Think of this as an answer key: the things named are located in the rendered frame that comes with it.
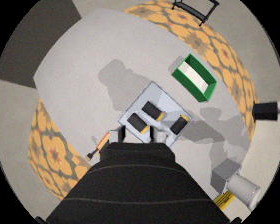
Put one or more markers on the wooden battery holder board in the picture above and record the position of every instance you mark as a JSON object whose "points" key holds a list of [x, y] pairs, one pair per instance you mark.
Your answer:
{"points": [[99, 146]]}

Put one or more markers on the green open-top box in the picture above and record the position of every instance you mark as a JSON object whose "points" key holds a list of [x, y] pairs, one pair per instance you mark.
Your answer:
{"points": [[201, 78]]}

